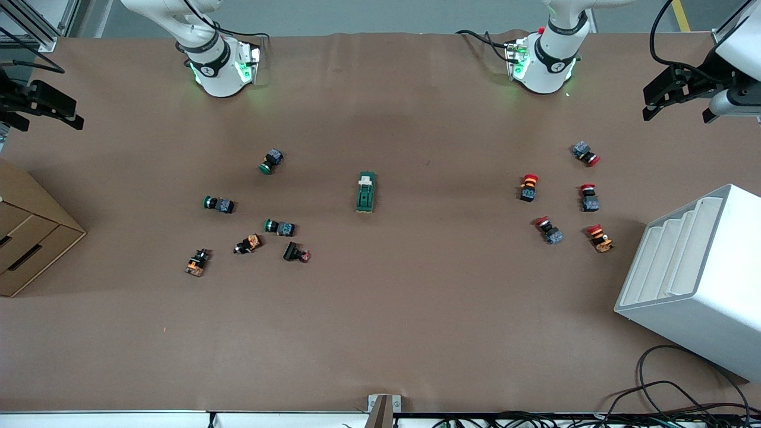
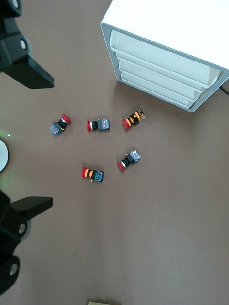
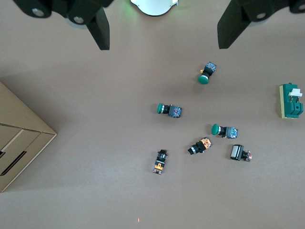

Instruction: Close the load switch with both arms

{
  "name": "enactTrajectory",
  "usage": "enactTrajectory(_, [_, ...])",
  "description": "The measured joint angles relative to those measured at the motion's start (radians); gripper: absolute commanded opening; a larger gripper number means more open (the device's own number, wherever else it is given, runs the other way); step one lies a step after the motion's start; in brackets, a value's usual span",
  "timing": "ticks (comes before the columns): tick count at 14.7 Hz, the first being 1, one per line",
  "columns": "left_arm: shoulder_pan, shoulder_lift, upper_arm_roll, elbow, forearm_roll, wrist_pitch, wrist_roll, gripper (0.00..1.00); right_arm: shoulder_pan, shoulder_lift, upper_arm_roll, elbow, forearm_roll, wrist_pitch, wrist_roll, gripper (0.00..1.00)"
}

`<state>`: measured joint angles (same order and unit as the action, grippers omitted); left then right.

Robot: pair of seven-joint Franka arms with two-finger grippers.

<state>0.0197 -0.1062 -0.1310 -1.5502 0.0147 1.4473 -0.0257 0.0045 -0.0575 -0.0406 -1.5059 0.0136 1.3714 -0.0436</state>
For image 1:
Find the brown cardboard box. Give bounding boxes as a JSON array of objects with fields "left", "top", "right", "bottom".
[{"left": 0, "top": 158, "right": 87, "bottom": 298}]

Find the white tiered rack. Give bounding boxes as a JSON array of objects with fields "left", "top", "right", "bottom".
[{"left": 614, "top": 184, "right": 761, "bottom": 383}]

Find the brown paper table cover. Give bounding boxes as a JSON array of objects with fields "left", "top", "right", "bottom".
[{"left": 0, "top": 31, "right": 761, "bottom": 414}]

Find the aluminium frame profile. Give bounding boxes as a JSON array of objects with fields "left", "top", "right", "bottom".
[
  {"left": 0, "top": 0, "right": 81, "bottom": 53},
  {"left": 710, "top": 0, "right": 753, "bottom": 47}
]

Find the black arm base cable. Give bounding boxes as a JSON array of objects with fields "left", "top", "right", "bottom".
[
  {"left": 181, "top": 0, "right": 271, "bottom": 41},
  {"left": 455, "top": 29, "right": 513, "bottom": 63}
]

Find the black cable loop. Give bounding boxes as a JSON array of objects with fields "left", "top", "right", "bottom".
[{"left": 637, "top": 345, "right": 753, "bottom": 417}]

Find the white table edge rail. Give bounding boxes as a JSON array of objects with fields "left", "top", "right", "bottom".
[{"left": 0, "top": 410, "right": 595, "bottom": 428}]

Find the metal bracket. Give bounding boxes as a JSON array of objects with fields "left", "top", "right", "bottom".
[{"left": 364, "top": 394, "right": 402, "bottom": 428}]

